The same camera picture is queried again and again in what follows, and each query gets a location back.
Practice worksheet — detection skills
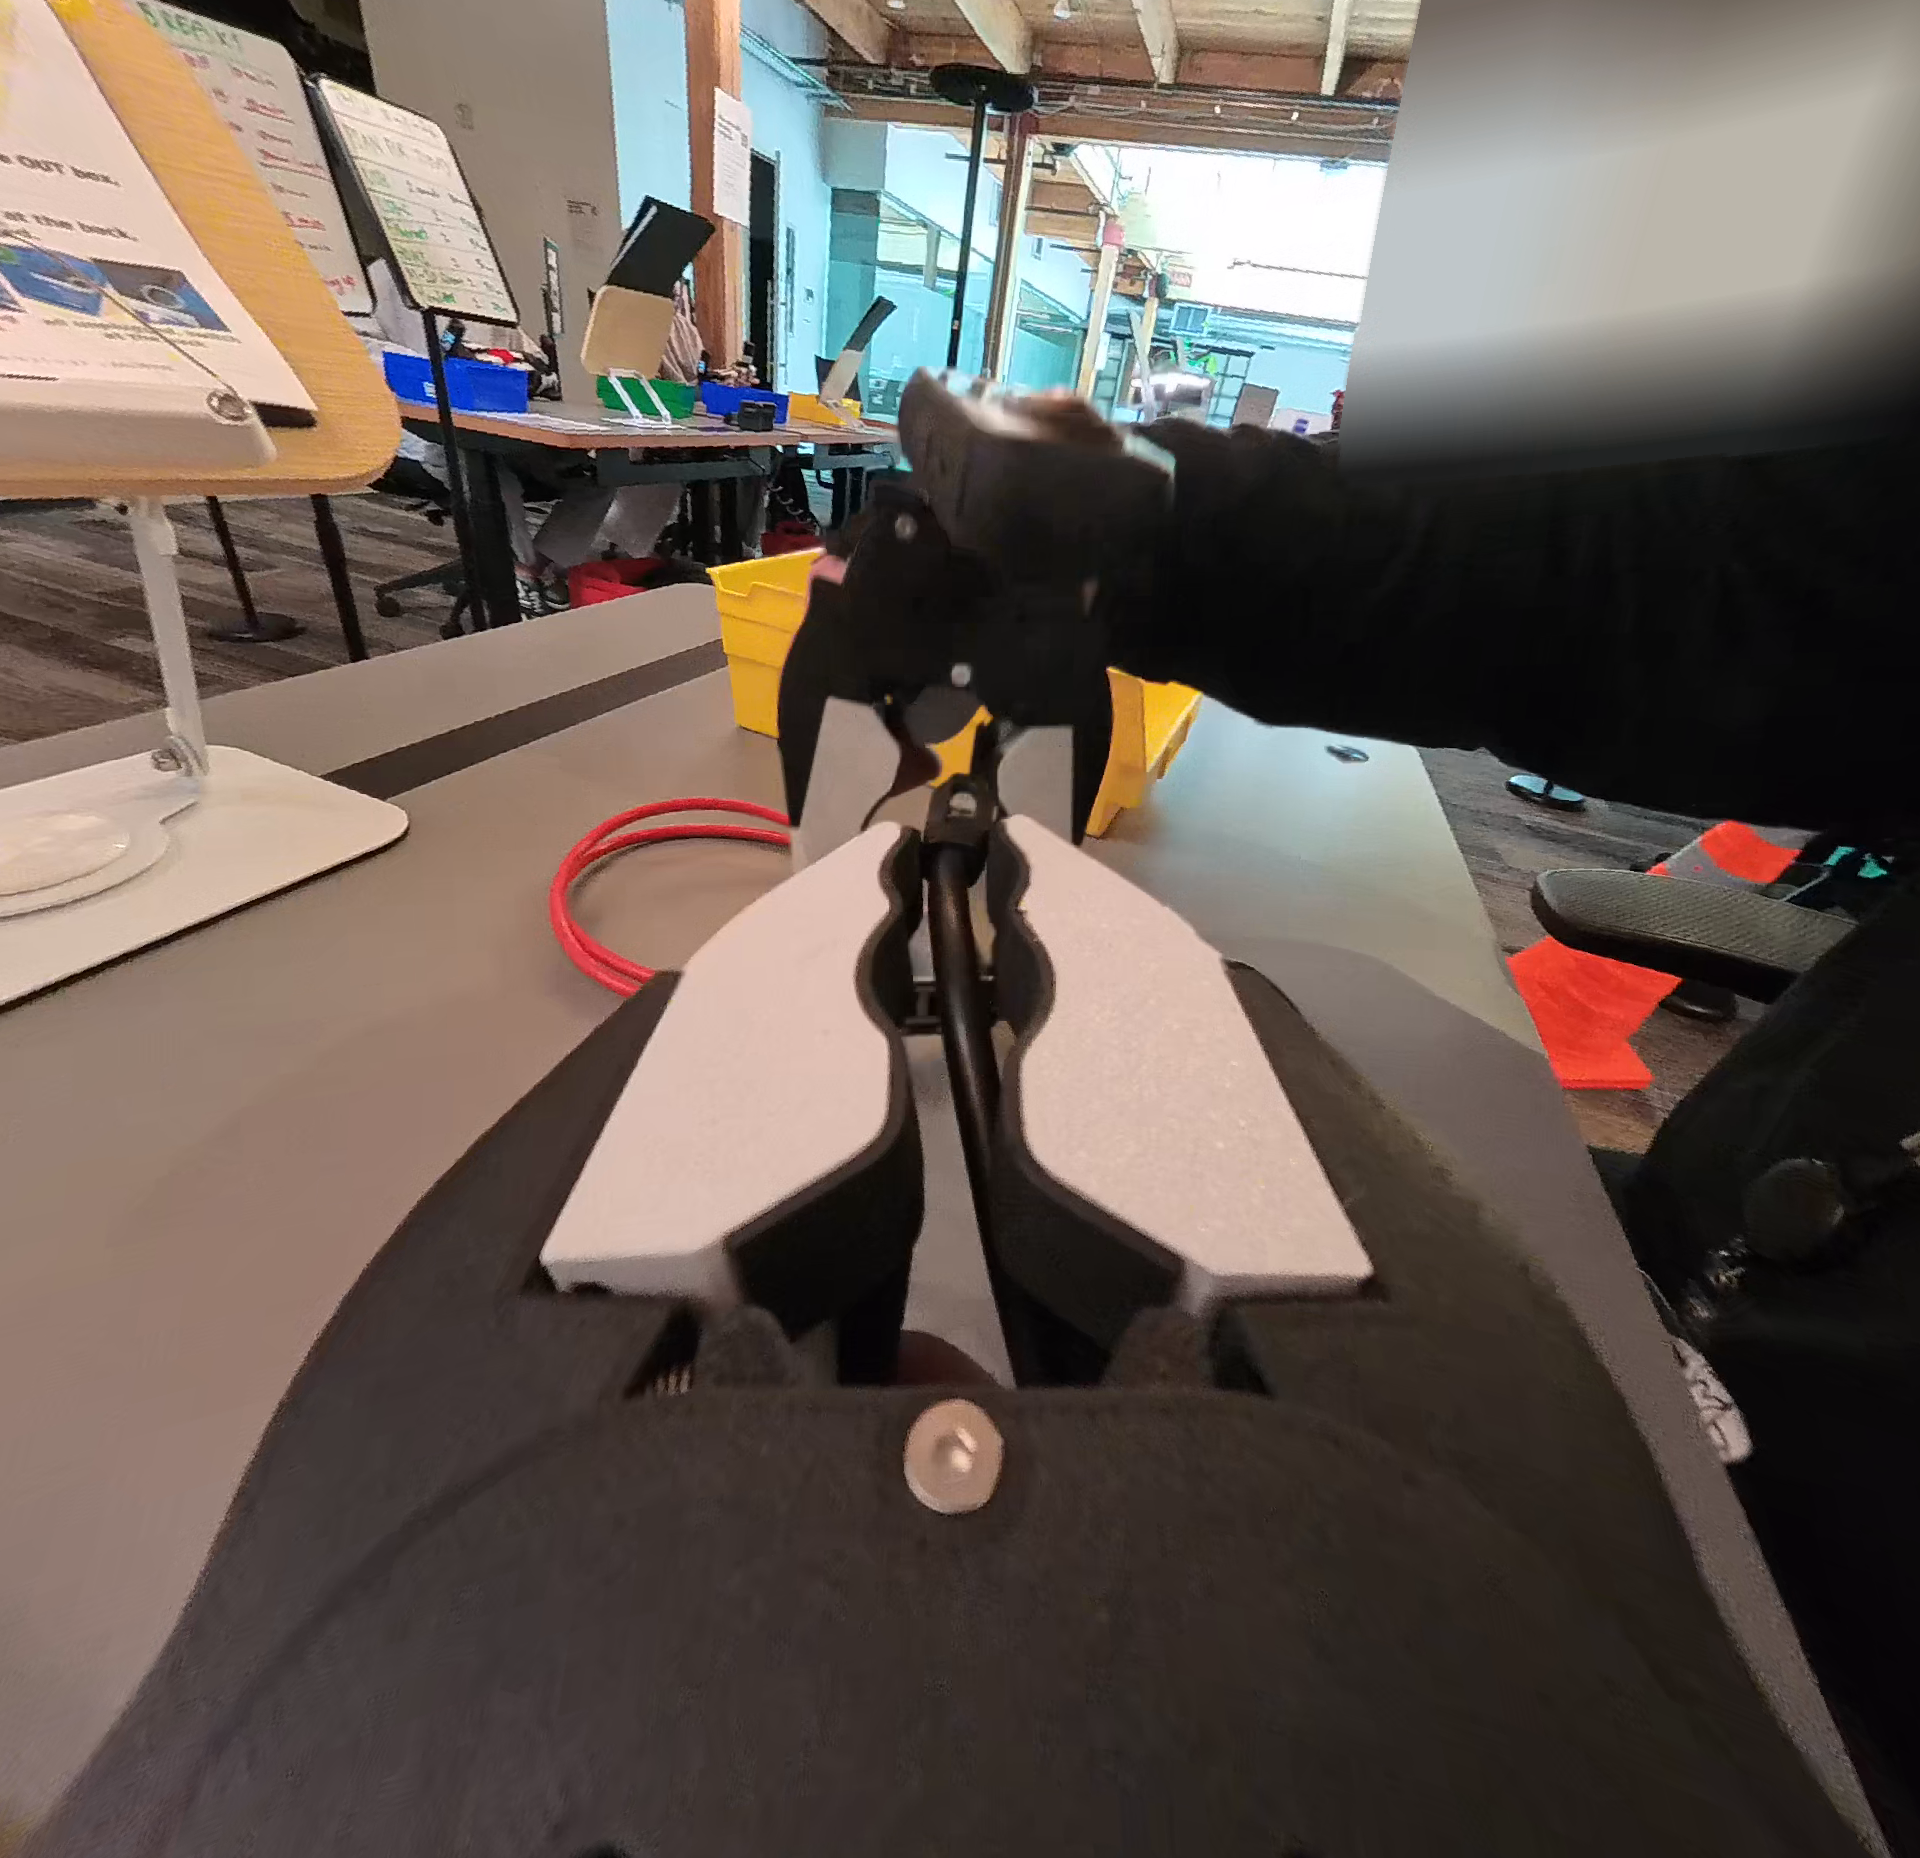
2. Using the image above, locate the handwritten whiteboard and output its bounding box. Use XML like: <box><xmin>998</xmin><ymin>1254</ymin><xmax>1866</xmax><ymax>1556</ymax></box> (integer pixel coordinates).
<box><xmin>126</xmin><ymin>0</ymin><xmax>376</xmax><ymax>323</ymax></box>
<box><xmin>306</xmin><ymin>73</ymin><xmax>524</xmax><ymax>334</ymax></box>

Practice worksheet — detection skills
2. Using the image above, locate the wooden post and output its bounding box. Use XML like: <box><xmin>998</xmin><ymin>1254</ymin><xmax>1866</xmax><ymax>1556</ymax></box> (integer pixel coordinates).
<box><xmin>680</xmin><ymin>0</ymin><xmax>749</xmax><ymax>375</ymax></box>

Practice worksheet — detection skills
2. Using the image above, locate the yellow plastic bin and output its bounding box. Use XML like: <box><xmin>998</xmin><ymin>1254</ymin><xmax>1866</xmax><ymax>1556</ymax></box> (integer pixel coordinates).
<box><xmin>705</xmin><ymin>550</ymin><xmax>1206</xmax><ymax>840</ymax></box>

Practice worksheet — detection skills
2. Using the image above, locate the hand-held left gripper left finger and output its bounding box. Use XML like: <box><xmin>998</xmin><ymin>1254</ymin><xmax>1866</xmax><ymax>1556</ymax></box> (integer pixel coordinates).
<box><xmin>539</xmin><ymin>820</ymin><xmax>925</xmax><ymax>1303</ymax></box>

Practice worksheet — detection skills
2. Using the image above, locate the red ethernet cable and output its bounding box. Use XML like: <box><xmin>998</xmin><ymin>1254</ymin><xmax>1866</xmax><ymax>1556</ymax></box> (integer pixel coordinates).
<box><xmin>550</xmin><ymin>797</ymin><xmax>795</xmax><ymax>999</ymax></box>

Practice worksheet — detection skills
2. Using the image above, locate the black office chair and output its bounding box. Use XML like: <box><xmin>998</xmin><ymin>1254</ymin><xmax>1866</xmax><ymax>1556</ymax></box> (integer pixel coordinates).
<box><xmin>1530</xmin><ymin>864</ymin><xmax>1864</xmax><ymax>1021</ymax></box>

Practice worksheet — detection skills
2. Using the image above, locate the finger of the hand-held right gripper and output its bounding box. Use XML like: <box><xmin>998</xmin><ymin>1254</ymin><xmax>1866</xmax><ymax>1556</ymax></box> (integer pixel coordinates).
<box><xmin>786</xmin><ymin>695</ymin><xmax>940</xmax><ymax>873</ymax></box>
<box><xmin>981</xmin><ymin>725</ymin><xmax>1081</xmax><ymax>845</ymax></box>

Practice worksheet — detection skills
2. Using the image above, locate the person's right forearm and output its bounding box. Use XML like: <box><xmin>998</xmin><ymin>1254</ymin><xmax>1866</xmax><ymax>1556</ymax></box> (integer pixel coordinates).
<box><xmin>1101</xmin><ymin>417</ymin><xmax>1920</xmax><ymax>825</ymax></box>

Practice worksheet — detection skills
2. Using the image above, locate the black ethernet cable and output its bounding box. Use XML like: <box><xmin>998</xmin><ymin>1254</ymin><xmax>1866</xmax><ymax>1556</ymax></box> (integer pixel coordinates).
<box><xmin>899</xmin><ymin>779</ymin><xmax>1022</xmax><ymax>1185</ymax></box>

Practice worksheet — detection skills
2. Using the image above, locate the orange floor marker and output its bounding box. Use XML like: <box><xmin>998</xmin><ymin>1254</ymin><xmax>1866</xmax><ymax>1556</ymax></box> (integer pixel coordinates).
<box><xmin>1503</xmin><ymin>935</ymin><xmax>1686</xmax><ymax>1093</ymax></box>
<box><xmin>1648</xmin><ymin>820</ymin><xmax>1825</xmax><ymax>886</ymax></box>

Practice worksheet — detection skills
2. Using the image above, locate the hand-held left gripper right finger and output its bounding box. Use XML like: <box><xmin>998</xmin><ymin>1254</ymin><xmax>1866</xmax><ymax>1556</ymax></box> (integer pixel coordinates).
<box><xmin>987</xmin><ymin>813</ymin><xmax>1375</xmax><ymax>1313</ymax></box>

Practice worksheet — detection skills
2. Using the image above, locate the wooden display board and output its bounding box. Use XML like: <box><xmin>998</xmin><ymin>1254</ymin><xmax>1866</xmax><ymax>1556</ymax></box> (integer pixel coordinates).
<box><xmin>0</xmin><ymin>0</ymin><xmax>405</xmax><ymax>501</ymax></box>

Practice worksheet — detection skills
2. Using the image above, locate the black pole stand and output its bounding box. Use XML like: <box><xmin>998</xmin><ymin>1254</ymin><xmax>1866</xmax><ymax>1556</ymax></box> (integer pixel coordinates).
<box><xmin>928</xmin><ymin>63</ymin><xmax>1039</xmax><ymax>383</ymax></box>

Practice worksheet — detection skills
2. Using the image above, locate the wooden edged work table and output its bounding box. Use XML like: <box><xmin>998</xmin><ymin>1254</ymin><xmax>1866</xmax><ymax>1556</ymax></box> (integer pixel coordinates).
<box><xmin>395</xmin><ymin>395</ymin><xmax>903</xmax><ymax>636</ymax></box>

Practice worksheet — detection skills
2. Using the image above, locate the white hanging tag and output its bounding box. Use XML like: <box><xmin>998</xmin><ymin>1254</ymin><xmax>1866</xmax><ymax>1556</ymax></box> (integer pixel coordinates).
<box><xmin>1657</xmin><ymin>1274</ymin><xmax>1755</xmax><ymax>1465</ymax></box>

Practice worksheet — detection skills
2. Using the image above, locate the printed instruction sheet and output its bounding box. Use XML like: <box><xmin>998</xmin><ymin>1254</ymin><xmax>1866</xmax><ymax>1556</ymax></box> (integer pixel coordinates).
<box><xmin>0</xmin><ymin>0</ymin><xmax>321</xmax><ymax>432</ymax></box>

